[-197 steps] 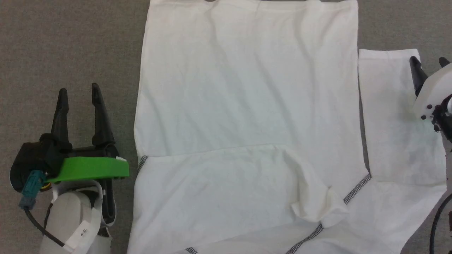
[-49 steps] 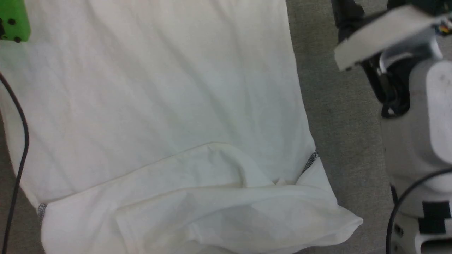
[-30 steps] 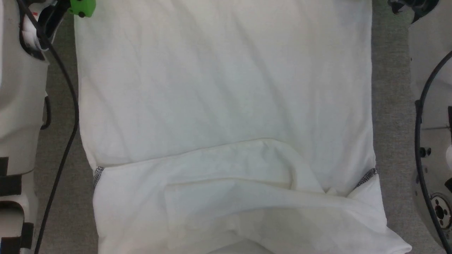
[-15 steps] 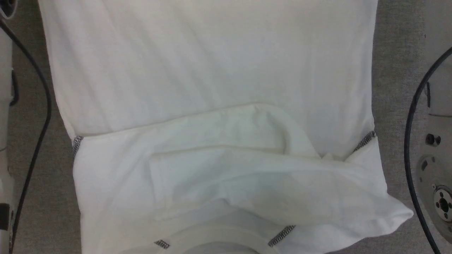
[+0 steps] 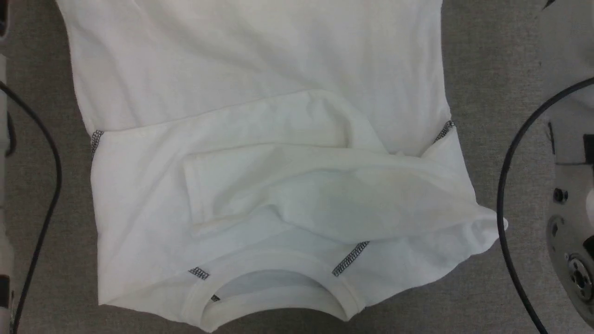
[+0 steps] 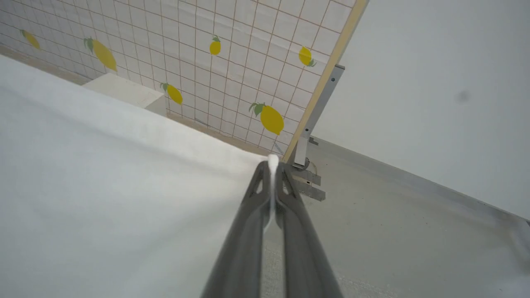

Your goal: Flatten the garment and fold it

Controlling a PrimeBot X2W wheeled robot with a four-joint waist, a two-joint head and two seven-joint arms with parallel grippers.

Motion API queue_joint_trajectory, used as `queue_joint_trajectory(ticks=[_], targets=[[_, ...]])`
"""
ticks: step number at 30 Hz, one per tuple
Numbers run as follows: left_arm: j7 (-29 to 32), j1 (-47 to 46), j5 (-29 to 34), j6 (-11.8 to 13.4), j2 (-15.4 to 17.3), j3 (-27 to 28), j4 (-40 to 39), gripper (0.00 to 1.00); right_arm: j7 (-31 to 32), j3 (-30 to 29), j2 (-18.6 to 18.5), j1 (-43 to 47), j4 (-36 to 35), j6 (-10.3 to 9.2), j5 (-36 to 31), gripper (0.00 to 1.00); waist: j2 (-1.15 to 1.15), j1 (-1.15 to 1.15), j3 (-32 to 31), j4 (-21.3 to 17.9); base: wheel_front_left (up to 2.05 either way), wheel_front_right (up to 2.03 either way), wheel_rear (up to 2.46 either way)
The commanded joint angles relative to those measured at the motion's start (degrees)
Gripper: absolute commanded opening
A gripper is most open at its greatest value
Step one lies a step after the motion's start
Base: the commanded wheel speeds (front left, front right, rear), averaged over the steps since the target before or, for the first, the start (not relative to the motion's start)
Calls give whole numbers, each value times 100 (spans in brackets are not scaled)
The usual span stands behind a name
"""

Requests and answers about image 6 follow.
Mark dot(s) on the white box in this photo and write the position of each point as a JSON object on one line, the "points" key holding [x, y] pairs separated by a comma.
{"points": [[124, 93]]}

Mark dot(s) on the grey metal partition stand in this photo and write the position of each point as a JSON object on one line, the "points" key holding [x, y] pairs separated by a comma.
{"points": [[319, 111]]}

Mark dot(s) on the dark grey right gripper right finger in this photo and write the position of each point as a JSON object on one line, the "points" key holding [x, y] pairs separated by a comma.
{"points": [[302, 256]]}

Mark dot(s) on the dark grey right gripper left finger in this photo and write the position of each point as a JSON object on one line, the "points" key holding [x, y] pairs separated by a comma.
{"points": [[244, 248]]}

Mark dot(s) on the lemon print tile partition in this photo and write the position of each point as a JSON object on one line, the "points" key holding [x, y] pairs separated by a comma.
{"points": [[248, 62]]}

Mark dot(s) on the white garment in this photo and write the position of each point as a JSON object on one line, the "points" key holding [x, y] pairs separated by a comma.
{"points": [[103, 198]]}

